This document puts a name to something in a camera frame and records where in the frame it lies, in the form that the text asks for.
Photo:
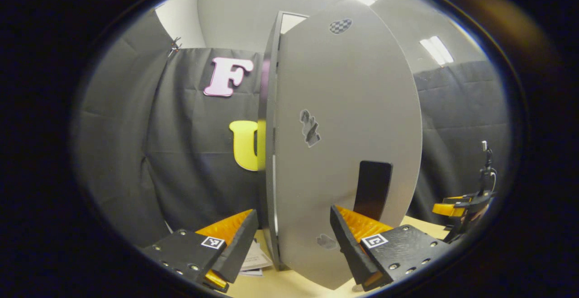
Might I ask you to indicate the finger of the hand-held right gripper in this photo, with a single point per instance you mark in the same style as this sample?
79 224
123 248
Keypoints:
445 210
457 199

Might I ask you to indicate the black backdrop cloth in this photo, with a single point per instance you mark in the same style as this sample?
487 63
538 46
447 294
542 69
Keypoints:
457 121
181 162

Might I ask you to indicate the small ceiling light panel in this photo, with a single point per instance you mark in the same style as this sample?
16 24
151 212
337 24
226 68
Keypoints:
436 50

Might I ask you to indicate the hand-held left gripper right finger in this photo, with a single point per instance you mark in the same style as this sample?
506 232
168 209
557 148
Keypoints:
350 253

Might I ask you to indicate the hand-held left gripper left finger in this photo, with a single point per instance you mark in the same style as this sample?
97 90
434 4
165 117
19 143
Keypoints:
239 248

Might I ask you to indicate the white and grey cabinet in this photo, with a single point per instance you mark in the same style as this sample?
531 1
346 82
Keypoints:
270 153

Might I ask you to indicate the white paper sheets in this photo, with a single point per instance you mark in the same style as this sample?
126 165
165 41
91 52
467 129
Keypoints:
255 259

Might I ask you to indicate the metal cloth clip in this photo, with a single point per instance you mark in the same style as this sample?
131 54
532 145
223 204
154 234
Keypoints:
175 44

